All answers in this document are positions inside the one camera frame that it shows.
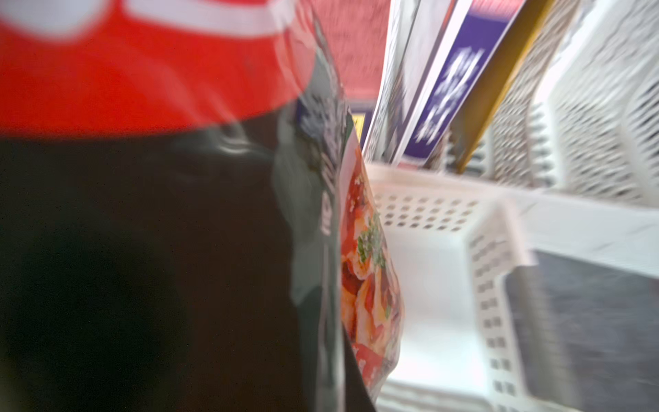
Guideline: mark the black red condiment packet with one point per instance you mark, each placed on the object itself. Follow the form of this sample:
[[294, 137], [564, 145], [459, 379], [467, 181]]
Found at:
[[186, 223]]

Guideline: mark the white plastic basket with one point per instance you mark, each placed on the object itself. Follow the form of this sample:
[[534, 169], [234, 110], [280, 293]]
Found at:
[[453, 243]]

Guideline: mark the blue white box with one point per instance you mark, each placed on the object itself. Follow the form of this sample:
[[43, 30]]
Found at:
[[435, 52]]

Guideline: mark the white file organizer rack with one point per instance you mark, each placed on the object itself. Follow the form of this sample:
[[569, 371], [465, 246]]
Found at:
[[575, 139]]

